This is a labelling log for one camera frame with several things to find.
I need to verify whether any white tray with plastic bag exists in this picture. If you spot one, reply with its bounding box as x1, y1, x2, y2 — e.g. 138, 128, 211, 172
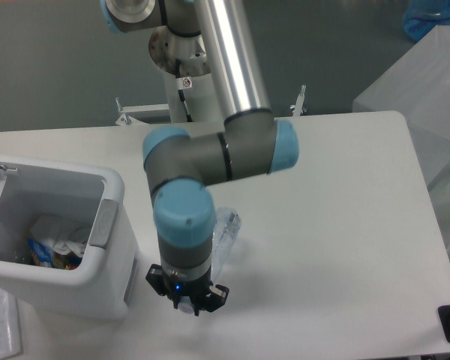
0, 288, 23, 359

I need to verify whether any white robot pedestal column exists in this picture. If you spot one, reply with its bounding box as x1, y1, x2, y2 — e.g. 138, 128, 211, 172
163, 72, 223, 123

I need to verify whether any colourful trash inside can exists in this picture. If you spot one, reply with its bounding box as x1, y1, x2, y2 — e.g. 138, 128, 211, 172
13, 238, 82, 270

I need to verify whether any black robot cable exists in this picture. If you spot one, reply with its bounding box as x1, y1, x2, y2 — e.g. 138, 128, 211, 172
174, 58, 194, 123

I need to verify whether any grey side table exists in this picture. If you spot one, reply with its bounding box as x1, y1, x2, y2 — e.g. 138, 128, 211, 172
352, 25, 450, 259

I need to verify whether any white paper wrapper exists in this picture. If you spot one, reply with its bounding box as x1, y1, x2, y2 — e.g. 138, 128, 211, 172
30, 214, 92, 259

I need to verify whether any blue water jug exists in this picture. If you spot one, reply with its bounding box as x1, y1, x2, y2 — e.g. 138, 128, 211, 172
402, 0, 450, 42

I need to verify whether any white open trash can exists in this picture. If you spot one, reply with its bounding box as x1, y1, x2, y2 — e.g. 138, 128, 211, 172
0, 155, 139, 320

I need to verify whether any white pedestal base bracket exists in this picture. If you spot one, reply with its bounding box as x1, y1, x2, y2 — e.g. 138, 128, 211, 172
115, 97, 171, 126

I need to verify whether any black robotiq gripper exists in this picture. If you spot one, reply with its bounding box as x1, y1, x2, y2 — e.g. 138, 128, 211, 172
145, 264, 230, 316

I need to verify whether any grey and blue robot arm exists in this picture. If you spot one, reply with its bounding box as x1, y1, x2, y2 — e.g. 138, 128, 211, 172
100, 1, 299, 314

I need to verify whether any crushed clear plastic bottle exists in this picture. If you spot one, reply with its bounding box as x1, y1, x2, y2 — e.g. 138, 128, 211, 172
176, 207, 242, 315

